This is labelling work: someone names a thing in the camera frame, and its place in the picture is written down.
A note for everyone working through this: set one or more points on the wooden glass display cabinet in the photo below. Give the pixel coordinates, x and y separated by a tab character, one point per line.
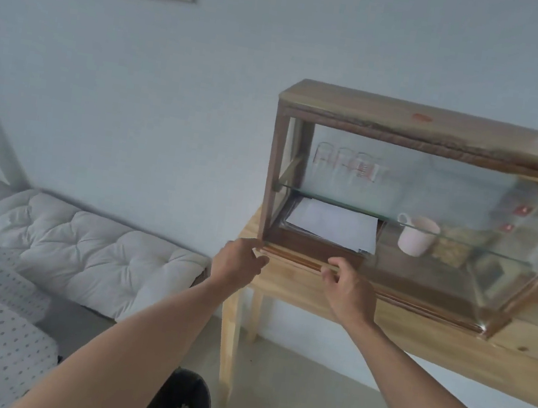
424	128

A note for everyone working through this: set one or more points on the beige snack packets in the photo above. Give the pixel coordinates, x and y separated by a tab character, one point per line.
460	245

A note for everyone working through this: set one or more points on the white tufted cushion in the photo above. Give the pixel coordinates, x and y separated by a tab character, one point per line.
92	256

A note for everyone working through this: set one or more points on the grey bed sheet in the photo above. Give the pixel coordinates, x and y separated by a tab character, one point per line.
74	326

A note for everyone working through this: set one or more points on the person's left hand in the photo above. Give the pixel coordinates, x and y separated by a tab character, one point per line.
235	264

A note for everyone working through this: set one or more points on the black shoe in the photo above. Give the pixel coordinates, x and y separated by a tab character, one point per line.
181	403

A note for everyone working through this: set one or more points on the glass cabinet shelf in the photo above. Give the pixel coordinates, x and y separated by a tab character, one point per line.
329	200

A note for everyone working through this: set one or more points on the person's left forearm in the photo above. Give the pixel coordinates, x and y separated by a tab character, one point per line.
129	346

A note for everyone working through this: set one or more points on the pink ceramic mug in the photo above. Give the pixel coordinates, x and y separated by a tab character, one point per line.
416	237

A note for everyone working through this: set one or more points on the person's right hand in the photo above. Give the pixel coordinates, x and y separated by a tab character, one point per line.
348	295

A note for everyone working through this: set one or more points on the stack of white papers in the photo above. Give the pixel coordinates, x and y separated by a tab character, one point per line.
331	222

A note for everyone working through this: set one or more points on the box with red label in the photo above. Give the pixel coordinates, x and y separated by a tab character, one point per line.
514	213

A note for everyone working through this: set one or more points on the person's right thumb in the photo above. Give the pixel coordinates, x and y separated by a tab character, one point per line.
328	275

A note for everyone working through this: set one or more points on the clear drinking glass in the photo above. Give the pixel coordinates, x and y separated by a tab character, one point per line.
369	170
323	159
345	164

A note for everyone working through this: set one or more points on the person's left thumb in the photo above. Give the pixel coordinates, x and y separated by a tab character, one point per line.
260	261

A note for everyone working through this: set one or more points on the light wooden table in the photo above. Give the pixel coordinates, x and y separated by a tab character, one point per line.
478	350

